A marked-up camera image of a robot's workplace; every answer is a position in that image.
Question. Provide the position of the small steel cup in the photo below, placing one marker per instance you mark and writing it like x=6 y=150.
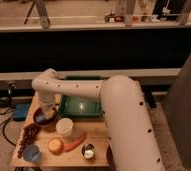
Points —
x=88 y=151

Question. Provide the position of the blue box beside table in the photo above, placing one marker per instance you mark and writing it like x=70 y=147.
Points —
x=20 y=111

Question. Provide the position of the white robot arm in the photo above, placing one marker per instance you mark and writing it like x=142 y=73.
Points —
x=131 y=136

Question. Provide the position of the orange carrot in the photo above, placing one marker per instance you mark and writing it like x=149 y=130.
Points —
x=75 y=143

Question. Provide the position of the bunch of dark grapes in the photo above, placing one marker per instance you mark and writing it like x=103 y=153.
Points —
x=28 y=137

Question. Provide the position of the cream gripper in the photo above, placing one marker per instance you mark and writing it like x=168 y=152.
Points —
x=49 y=113

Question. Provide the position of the white plastic cup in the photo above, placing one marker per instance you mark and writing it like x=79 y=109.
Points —
x=65 y=127

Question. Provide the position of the yellow orange fruit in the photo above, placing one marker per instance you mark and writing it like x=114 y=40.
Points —
x=55 y=146

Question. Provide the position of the blue plastic cup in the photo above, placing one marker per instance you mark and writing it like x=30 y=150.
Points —
x=31 y=153

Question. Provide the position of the dark red bowl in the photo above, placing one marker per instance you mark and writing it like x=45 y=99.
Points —
x=40 y=119

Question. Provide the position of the green plastic tray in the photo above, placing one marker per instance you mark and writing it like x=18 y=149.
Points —
x=75 y=107

